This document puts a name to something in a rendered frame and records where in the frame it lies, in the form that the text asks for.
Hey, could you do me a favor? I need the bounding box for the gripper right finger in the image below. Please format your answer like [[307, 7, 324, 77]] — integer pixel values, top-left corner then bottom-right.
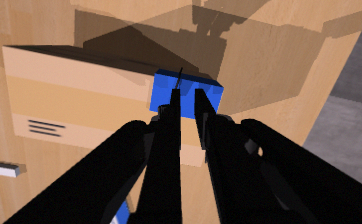
[[194, 89, 362, 224]]

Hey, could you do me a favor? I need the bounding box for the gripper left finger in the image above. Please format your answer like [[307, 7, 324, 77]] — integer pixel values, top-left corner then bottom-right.
[[3, 89, 183, 224]]

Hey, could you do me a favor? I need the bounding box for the blue notebook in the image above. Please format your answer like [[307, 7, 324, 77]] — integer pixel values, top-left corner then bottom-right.
[[110, 199, 130, 224]]

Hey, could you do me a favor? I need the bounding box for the cardboard box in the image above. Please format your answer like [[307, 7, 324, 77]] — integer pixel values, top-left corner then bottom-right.
[[2, 45, 205, 167]]

